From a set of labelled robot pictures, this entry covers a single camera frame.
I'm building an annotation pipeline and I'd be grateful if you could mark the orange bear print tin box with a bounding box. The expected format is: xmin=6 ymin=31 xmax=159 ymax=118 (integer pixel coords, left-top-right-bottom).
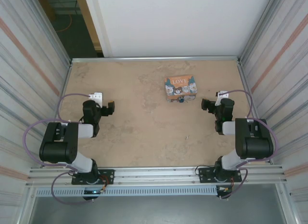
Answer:
xmin=164 ymin=74 xmax=199 ymax=104

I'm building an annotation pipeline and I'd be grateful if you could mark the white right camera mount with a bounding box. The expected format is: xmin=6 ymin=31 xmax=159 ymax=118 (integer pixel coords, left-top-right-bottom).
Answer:
xmin=215 ymin=90 xmax=229 ymax=106

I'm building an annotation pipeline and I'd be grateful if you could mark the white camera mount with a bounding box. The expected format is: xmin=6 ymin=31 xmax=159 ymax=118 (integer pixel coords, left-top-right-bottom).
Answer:
xmin=93 ymin=92 xmax=103 ymax=107
xmin=215 ymin=90 xmax=229 ymax=106

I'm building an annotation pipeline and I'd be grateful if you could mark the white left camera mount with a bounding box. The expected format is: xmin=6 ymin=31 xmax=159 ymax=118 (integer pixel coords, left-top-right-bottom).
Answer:
xmin=93 ymin=92 xmax=103 ymax=107

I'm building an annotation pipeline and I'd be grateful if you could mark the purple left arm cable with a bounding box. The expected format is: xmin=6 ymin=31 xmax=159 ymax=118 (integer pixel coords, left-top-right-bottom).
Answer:
xmin=23 ymin=92 xmax=96 ymax=206

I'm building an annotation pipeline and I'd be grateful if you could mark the aluminium table side rail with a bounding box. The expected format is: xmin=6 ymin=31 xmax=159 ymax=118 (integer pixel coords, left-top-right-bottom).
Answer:
xmin=236 ymin=59 xmax=254 ymax=119

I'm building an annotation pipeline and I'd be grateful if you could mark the aluminium table edge rail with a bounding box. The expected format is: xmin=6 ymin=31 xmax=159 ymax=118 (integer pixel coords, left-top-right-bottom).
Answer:
xmin=70 ymin=55 xmax=242 ymax=64

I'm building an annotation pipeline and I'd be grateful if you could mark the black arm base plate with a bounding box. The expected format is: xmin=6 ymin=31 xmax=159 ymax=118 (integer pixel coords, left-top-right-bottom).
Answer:
xmin=71 ymin=169 xmax=115 ymax=185
xmin=198 ymin=166 xmax=243 ymax=184

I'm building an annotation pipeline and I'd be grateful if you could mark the orange red wire bundle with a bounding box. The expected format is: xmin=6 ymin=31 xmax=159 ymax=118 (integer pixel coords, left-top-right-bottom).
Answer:
xmin=99 ymin=175 xmax=114 ymax=194
xmin=217 ymin=177 xmax=235 ymax=194

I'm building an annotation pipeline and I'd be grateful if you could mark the long aluminium base rail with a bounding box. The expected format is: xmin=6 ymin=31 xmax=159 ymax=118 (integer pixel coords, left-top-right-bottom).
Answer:
xmin=26 ymin=164 xmax=288 ymax=187

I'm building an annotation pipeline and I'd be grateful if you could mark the wooden door frame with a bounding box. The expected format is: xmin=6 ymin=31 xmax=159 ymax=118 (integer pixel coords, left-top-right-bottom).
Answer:
xmin=74 ymin=0 xmax=105 ymax=58

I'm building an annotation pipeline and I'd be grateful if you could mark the grey slotted cable duct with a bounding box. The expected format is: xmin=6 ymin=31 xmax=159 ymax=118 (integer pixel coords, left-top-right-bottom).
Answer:
xmin=35 ymin=186 xmax=218 ymax=197

